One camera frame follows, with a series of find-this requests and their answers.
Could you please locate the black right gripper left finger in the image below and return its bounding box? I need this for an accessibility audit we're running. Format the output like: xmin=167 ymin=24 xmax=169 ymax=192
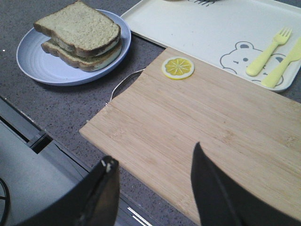
xmin=16 ymin=156 xmax=119 ymax=226

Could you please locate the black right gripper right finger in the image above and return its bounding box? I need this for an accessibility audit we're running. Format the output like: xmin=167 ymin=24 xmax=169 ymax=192
xmin=190 ymin=143 xmax=301 ymax=226

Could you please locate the fried egg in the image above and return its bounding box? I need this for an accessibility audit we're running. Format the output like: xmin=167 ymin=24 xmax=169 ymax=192
xmin=90 ymin=39 xmax=119 ymax=71

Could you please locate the blue plate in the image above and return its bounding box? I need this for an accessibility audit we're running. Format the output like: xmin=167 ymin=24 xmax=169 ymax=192
xmin=16 ymin=9 xmax=131 ymax=86

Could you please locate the bread slice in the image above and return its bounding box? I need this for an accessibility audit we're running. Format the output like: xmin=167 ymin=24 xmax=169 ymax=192
xmin=33 ymin=0 xmax=121 ymax=57
xmin=41 ymin=39 xmax=122 ymax=72

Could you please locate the white bear tray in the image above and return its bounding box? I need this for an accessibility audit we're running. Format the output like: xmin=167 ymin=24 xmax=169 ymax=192
xmin=122 ymin=0 xmax=301 ymax=84

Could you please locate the wooden cutting board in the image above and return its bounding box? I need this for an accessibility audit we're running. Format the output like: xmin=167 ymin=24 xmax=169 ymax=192
xmin=80 ymin=48 xmax=301 ymax=224

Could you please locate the yellow plastic knife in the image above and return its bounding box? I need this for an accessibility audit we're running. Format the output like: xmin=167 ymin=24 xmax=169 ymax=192
xmin=261 ymin=38 xmax=301 ymax=88

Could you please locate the lemon slice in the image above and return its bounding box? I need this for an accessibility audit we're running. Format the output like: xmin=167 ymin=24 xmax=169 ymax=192
xmin=161 ymin=56 xmax=195 ymax=80

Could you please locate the yellow plastic fork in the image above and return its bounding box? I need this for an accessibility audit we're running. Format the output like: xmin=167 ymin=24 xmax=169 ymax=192
xmin=246 ymin=28 xmax=293 ymax=77

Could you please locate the black cable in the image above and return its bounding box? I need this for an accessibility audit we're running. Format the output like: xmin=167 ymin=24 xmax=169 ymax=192
xmin=0 ymin=178 xmax=11 ymax=221

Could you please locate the metal cutting board handle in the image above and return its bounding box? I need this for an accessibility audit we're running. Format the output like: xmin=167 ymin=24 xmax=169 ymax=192
xmin=106 ymin=69 xmax=145 ymax=105

